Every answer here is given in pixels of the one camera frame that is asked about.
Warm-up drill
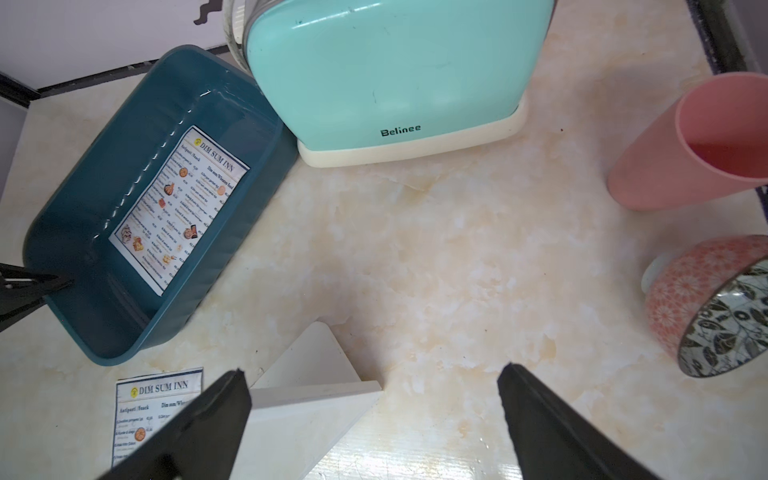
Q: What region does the mint green toaster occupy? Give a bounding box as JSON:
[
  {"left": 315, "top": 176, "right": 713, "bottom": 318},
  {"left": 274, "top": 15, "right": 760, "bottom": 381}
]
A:
[{"left": 222, "top": 0, "right": 556, "bottom": 168}]

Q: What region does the pink floral ceramic bowl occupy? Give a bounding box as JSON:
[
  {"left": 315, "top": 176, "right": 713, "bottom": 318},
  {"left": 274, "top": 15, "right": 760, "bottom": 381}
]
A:
[{"left": 641, "top": 235, "right": 767, "bottom": 378}]

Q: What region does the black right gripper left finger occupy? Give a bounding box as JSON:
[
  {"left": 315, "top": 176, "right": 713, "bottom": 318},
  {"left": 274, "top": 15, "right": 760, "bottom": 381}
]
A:
[{"left": 102, "top": 370, "right": 252, "bottom": 479}]

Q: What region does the new Dim Sum Inn menu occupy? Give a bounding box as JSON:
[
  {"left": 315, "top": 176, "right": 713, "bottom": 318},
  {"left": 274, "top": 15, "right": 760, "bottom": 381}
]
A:
[{"left": 110, "top": 125, "right": 249, "bottom": 296}]

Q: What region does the clear acrylic menu holder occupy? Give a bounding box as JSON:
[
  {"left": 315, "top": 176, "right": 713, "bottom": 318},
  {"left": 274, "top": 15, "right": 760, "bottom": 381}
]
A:
[{"left": 231, "top": 321, "right": 382, "bottom": 479}]

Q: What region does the pink plastic cup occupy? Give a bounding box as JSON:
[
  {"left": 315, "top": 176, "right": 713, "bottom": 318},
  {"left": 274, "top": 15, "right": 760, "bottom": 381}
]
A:
[{"left": 607, "top": 72, "right": 767, "bottom": 211}]

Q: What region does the old Dim Sum Inn menu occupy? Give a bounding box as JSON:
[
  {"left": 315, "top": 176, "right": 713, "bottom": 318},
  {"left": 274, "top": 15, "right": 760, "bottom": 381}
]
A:
[{"left": 111, "top": 367, "right": 204, "bottom": 467}]

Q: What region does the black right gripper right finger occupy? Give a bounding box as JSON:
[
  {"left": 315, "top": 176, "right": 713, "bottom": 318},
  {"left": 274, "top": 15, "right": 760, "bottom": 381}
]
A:
[{"left": 497, "top": 363, "right": 657, "bottom": 479}]

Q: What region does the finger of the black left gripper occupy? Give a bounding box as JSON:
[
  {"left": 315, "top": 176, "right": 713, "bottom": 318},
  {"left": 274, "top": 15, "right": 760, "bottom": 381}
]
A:
[{"left": 1, "top": 263, "right": 72, "bottom": 331}]

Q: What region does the teal plastic tray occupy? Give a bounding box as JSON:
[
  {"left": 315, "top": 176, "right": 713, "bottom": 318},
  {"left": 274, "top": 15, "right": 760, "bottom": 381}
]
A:
[{"left": 23, "top": 45, "right": 298, "bottom": 366}]

